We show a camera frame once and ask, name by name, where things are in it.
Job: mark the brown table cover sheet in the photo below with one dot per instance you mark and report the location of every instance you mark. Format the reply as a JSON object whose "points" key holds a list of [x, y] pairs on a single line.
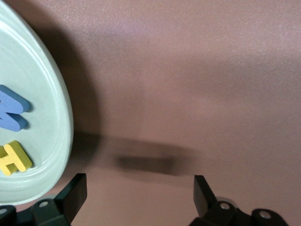
{"points": [[188, 70]]}

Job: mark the blue letter W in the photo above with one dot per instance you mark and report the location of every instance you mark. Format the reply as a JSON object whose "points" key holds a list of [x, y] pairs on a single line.
{"points": [[10, 110]]}

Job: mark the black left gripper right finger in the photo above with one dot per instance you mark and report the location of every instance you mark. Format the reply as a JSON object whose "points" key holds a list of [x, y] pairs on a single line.
{"points": [[205, 202]]}

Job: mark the green plate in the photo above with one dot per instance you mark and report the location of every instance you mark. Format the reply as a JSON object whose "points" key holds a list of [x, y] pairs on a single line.
{"points": [[47, 70]]}

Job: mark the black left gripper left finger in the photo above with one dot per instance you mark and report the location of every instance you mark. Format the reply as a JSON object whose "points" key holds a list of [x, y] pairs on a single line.
{"points": [[70, 202]]}

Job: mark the yellow letter H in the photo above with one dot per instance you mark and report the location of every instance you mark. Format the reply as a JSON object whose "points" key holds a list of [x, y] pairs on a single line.
{"points": [[17, 155]]}

